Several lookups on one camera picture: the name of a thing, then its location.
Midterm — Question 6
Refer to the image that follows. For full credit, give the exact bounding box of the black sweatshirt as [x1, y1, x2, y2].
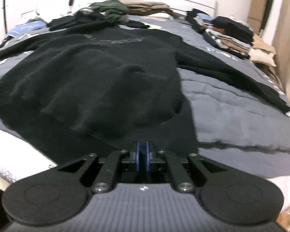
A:
[0, 22, 290, 163]

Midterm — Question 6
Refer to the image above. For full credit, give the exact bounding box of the near folded clothes stack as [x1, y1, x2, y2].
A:
[202, 16, 253, 59]

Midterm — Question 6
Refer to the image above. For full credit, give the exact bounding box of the folded clothes stack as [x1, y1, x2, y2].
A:
[185, 9, 214, 34]
[202, 16, 253, 59]

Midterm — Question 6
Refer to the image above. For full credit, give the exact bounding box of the black clothes pile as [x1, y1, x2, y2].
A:
[47, 8, 150, 31]

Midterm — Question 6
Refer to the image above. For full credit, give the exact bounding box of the far folded clothes stack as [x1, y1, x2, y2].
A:
[185, 9, 214, 34]

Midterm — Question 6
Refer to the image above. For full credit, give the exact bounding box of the grey quilted bedspread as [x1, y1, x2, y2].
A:
[0, 14, 290, 179]

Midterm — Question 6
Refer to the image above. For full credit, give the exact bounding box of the beige folded garment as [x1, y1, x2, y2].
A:
[249, 34, 276, 67]

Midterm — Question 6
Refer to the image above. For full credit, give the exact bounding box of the blue pillow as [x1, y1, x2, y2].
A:
[5, 20, 47, 37]

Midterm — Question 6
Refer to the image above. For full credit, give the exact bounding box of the dark green garment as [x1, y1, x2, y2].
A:
[89, 0, 129, 22]

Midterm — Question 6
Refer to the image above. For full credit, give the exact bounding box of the folded brown blanket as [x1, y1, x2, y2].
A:
[119, 0, 174, 16]

